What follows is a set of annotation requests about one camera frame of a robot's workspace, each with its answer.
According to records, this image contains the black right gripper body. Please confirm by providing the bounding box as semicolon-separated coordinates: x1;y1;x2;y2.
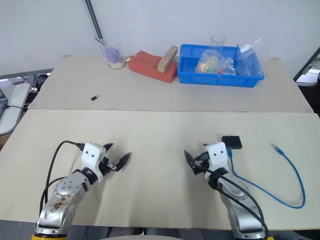
192;152;210;176

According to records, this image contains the empty clear glass beaker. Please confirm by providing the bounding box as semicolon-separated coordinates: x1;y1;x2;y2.
209;34;227;52

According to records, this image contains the black adapter box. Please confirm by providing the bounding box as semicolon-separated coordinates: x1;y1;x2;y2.
221;135;243;150

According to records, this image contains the blue plastic bin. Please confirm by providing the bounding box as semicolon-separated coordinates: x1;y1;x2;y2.
177;43;265;88

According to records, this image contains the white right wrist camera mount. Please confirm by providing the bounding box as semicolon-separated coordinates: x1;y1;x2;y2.
204;141;230;180

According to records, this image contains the glass beaker with sand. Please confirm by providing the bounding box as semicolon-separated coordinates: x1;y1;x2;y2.
99;43;127;69

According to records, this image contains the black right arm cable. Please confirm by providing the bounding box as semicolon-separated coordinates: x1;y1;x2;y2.
194;152;270;240

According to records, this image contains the bag of colourful items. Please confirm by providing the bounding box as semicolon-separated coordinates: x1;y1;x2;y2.
194;49;237;76

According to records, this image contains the grey side table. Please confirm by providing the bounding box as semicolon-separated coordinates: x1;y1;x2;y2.
0;81;31;136

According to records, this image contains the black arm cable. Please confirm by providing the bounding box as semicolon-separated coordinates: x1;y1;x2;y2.
39;140;85;211
194;152;270;240

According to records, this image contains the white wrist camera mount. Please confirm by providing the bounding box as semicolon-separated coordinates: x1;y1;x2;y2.
204;141;230;180
81;142;107;181

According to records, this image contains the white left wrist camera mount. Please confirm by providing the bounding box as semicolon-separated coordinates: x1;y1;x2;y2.
81;142;107;181

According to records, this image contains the red brick block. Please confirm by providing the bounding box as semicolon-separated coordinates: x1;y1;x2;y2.
127;50;179;84

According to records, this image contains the blue Ethernet cable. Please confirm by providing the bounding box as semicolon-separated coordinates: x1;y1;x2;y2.
226;142;307;209

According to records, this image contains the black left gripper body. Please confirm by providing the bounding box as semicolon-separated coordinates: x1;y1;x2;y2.
99;156;119;176

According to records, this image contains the yellow robot body part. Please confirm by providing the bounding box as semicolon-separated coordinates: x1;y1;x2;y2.
30;232;68;240

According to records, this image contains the clear plastic bag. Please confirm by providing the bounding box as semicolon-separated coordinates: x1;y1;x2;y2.
235;37;265;76

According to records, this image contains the black framed panel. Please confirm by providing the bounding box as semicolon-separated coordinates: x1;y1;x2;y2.
293;45;320;84

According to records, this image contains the wooden block with holes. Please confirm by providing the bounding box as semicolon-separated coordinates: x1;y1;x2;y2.
157;44;179;74

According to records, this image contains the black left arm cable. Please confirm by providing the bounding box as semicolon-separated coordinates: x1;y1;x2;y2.
39;140;85;211

